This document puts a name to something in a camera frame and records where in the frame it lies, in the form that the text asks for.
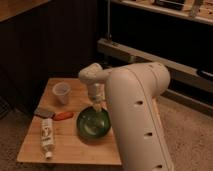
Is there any wooden folding table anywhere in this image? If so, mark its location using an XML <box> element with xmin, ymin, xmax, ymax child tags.
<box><xmin>17</xmin><ymin>78</ymin><xmax>121</xmax><ymax>165</ymax></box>

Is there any translucent plastic cup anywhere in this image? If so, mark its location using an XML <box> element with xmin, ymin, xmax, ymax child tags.
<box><xmin>52</xmin><ymin>82</ymin><xmax>71</xmax><ymax>105</ymax></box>

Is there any wooden shelf with items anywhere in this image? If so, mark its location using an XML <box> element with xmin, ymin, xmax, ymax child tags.
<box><xmin>111</xmin><ymin>0</ymin><xmax>213</xmax><ymax>26</ymax></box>

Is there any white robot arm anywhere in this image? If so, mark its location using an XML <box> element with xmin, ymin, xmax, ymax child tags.
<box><xmin>78</xmin><ymin>62</ymin><xmax>175</xmax><ymax>171</ymax></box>

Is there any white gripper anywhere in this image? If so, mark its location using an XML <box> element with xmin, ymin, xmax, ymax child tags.
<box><xmin>87</xmin><ymin>83</ymin><xmax>105</xmax><ymax>112</ymax></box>

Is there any green ceramic bowl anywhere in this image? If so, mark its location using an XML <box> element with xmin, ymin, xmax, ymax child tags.
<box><xmin>76</xmin><ymin>107</ymin><xmax>111</xmax><ymax>139</ymax></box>

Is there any white plastic bottle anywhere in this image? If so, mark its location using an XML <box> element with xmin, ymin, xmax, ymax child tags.
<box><xmin>41</xmin><ymin>118</ymin><xmax>54</xmax><ymax>160</ymax></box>

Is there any metal rail beam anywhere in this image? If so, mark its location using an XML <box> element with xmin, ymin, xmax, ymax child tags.
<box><xmin>97</xmin><ymin>38</ymin><xmax>213</xmax><ymax>93</ymax></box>

